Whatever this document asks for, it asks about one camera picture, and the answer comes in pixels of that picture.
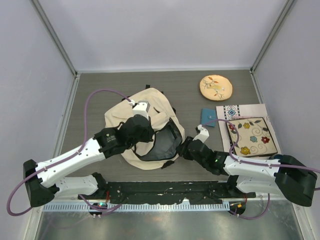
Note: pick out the black mounting base plate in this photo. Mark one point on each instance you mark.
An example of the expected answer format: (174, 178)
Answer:
(168, 192)

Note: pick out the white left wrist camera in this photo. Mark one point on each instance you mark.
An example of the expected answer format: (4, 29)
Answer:
(140, 108)

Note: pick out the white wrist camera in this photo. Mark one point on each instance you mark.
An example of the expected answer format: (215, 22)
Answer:
(202, 134)
(140, 108)

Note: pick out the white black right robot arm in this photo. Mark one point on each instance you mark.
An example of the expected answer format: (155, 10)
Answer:
(282, 175)

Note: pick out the patterned white placemat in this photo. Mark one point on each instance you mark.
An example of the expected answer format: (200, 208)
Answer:
(232, 112)

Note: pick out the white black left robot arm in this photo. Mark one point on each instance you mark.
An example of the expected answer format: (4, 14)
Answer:
(49, 179)

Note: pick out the small blue wallet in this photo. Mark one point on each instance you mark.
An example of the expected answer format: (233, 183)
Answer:
(207, 117)

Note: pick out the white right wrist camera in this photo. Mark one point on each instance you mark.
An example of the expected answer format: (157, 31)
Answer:
(202, 134)

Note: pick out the cream canvas backpack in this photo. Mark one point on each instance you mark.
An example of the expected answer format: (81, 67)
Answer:
(168, 132)

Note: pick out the round bird pattern plate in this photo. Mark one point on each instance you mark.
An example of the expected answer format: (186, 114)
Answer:
(216, 87)

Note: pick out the blue ceramic mug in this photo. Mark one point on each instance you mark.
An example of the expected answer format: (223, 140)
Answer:
(276, 156)

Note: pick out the white slotted cable duct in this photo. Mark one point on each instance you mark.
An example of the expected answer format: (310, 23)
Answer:
(185, 206)

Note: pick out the square flower pattern plate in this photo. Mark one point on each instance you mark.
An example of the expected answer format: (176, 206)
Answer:
(253, 137)

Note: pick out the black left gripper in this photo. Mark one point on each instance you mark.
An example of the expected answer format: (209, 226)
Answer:
(149, 137)

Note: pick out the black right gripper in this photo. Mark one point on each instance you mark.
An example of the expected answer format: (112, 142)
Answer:
(182, 150)

